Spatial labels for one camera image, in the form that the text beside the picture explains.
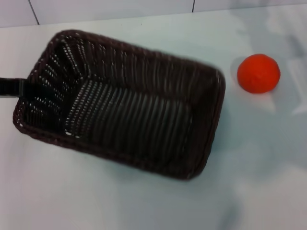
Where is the dark brown woven basket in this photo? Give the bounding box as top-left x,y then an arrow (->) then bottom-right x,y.
12,29 -> 226,182

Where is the orange fruit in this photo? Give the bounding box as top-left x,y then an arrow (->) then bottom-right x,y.
236,53 -> 281,94

